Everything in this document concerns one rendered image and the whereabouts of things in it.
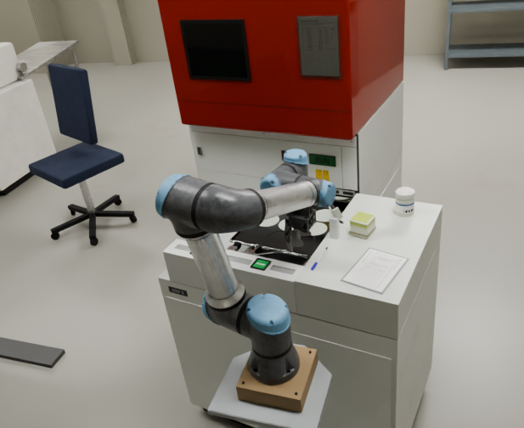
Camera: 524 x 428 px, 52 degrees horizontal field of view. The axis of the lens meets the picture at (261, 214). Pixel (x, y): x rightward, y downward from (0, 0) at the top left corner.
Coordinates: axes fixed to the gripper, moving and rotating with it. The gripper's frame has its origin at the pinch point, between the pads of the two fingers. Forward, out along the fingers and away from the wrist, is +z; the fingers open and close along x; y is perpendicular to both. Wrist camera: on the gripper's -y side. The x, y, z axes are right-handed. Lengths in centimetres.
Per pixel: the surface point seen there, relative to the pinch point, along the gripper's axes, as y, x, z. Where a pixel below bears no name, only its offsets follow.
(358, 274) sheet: 24.1, -1.0, 5.0
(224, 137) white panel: -58, 52, -9
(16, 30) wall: -695, 454, 71
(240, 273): -15.6, -10.8, 9.5
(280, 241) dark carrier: -13.9, 17.5, 13.9
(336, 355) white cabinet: 20.6, -11.1, 34.3
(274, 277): -2.2, -10.6, 7.2
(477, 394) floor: 67, 50, 100
